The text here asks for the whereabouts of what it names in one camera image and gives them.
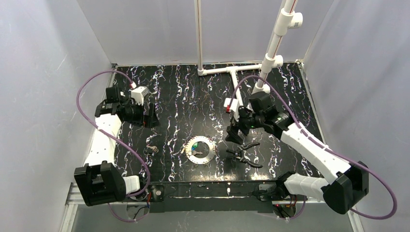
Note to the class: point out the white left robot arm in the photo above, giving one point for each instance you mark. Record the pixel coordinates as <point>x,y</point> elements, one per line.
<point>98,179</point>

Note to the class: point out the aluminium front rail frame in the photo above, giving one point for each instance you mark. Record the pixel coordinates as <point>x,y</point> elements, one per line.
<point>201,215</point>

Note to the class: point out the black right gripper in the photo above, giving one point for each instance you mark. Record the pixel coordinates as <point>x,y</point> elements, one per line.
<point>239,123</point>

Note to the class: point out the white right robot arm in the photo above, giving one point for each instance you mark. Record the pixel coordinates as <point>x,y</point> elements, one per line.
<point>342,185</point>

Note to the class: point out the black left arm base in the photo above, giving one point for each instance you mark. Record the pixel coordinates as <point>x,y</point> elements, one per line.
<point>153,194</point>

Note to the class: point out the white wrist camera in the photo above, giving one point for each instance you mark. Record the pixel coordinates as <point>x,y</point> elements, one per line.
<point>139,93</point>
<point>232,106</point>

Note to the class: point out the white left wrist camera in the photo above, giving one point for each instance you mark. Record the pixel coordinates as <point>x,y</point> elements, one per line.
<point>139,93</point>

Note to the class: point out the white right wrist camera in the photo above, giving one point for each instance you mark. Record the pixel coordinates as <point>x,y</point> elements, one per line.
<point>232,106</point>

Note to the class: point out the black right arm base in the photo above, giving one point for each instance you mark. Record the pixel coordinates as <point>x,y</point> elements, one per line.
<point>285,205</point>

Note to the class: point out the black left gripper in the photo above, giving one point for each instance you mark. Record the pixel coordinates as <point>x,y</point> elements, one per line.
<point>145,112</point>

